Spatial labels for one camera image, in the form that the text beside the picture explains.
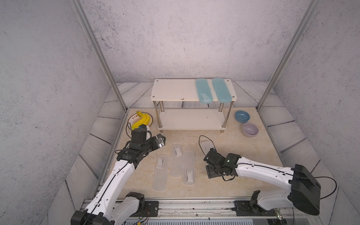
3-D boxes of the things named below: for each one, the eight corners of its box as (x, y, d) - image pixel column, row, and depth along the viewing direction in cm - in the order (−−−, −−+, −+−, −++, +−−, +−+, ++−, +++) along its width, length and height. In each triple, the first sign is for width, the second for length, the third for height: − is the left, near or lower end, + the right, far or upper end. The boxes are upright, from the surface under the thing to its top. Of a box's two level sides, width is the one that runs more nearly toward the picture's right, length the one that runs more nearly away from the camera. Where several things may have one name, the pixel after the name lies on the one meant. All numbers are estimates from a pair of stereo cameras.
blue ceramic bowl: (236, 123, 112) (238, 120, 110) (233, 112, 120) (234, 110, 117) (250, 123, 112) (251, 120, 110) (246, 112, 120) (247, 110, 117)
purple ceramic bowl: (241, 138, 103) (244, 133, 99) (238, 127, 109) (240, 123, 105) (257, 138, 103) (260, 133, 99) (253, 127, 109) (255, 123, 105)
